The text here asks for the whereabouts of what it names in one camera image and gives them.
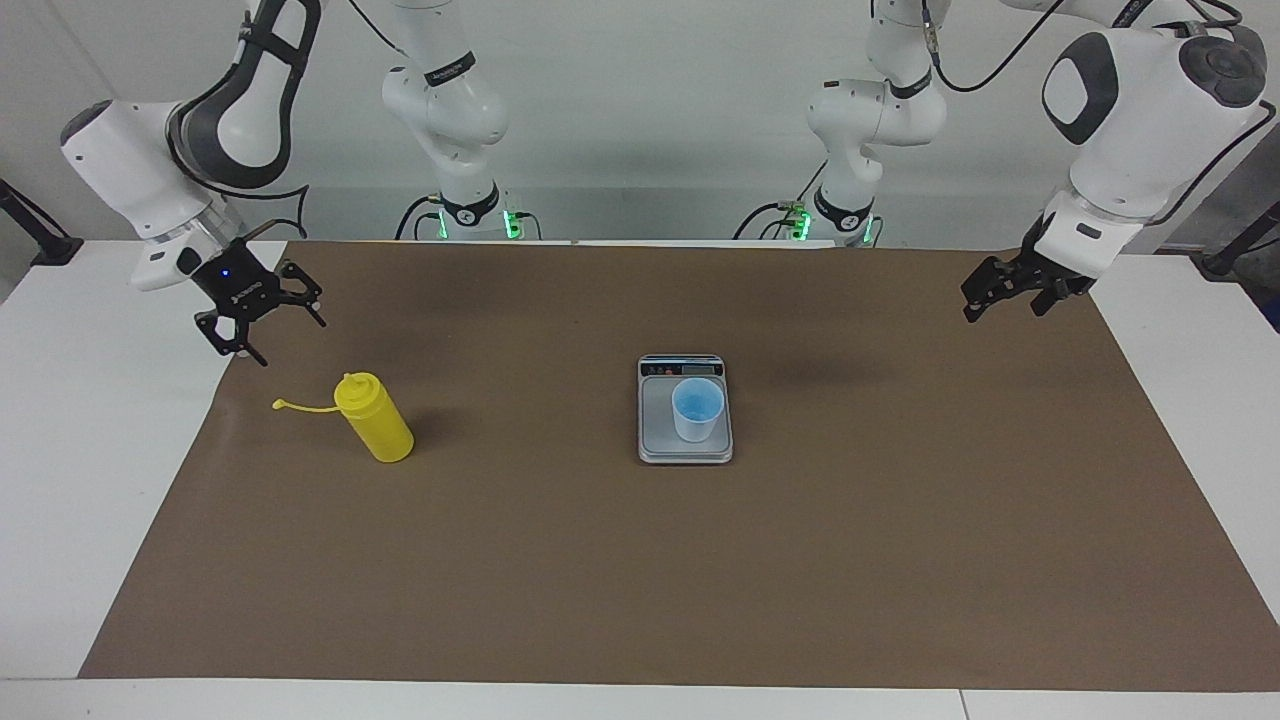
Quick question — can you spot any black camera stand clamp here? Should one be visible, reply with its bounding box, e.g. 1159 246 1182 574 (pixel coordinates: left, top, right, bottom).
1199 199 1280 279
0 177 85 268

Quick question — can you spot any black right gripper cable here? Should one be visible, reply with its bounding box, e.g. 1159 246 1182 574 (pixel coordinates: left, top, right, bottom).
238 183 312 243

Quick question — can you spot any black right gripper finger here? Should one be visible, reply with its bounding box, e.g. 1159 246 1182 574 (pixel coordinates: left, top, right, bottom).
194 311 270 369
277 259 329 330

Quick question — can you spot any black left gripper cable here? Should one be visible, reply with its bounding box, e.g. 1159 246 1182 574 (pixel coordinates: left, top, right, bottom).
920 0 1276 229

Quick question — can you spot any black left arm base cable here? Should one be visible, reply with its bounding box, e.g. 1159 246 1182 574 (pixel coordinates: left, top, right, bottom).
732 160 827 242

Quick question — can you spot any black arm base cable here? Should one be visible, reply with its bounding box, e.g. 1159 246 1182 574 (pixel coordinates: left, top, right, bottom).
394 194 447 242
732 160 827 242

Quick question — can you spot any yellow squeeze bottle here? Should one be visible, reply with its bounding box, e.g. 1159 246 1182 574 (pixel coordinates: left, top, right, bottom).
271 372 416 465

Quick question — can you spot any brown table mat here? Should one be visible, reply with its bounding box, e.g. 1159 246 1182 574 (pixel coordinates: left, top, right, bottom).
78 240 1280 694

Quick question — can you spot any silver digital kitchen scale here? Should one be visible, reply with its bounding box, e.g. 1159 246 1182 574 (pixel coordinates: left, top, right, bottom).
637 353 735 466

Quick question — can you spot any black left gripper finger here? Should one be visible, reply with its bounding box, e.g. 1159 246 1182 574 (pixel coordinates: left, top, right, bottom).
960 282 1014 324
974 255 1027 292

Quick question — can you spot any black right arm base cable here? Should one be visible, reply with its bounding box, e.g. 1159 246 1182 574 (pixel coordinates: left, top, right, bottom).
394 194 447 242

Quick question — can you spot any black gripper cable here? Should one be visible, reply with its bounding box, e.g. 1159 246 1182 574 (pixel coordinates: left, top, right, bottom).
920 0 1276 229
238 183 312 243

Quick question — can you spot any light blue plastic cup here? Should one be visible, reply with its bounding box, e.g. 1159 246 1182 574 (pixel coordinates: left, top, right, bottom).
671 378 726 444

